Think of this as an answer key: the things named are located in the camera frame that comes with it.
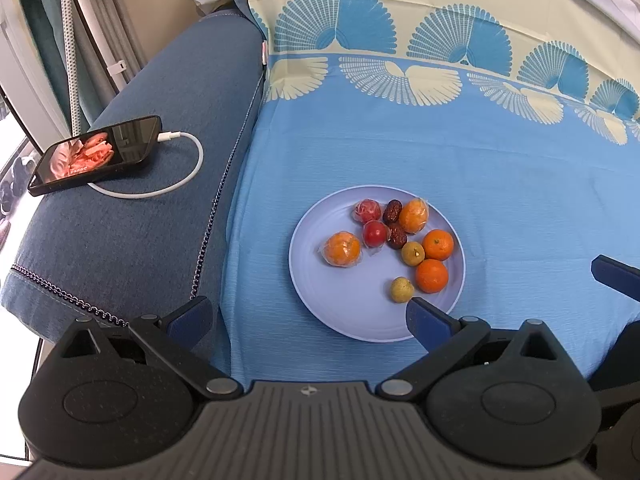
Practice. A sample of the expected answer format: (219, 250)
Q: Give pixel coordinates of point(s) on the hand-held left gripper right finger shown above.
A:
(426, 322)

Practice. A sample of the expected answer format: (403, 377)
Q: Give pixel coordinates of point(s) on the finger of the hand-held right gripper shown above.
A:
(617, 276)

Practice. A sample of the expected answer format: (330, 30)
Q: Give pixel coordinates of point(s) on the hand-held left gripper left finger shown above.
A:
(192, 321)

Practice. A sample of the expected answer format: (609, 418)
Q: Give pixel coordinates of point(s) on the small yellow-green round fruit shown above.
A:
(413, 253)
(401, 290)

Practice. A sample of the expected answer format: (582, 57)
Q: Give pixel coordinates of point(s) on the small bare orange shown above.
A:
(438, 244)
(432, 275)

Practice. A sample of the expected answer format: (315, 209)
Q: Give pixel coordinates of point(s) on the light blue round plate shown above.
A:
(350, 300)

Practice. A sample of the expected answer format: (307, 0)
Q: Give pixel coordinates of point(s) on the dark red jujube date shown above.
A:
(392, 211)
(398, 236)

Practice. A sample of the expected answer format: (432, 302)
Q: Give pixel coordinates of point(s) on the plastic-wrapped red fruit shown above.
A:
(366, 210)
(375, 233)

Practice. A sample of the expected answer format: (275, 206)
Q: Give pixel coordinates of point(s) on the plastic-wrapped orange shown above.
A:
(413, 215)
(341, 248)

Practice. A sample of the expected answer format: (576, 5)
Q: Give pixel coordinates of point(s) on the blue sofa cushion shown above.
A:
(150, 240)

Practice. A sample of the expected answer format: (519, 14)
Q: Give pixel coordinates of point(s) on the blue fan-print bedsheet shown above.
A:
(500, 160)

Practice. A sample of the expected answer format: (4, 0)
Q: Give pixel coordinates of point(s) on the black smartphone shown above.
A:
(95, 155)

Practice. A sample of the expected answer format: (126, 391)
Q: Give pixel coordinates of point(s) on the white pipe clip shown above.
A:
(116, 66)

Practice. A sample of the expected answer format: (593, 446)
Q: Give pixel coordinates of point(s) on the white fabric tag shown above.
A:
(263, 54)

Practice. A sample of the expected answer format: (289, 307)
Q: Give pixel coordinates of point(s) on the polka-dot covered pole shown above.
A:
(71, 60)

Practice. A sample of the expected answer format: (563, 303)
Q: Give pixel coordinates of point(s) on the white pipe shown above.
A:
(97, 15)

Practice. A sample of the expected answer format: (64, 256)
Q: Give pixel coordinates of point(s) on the white window frame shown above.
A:
(25, 70)

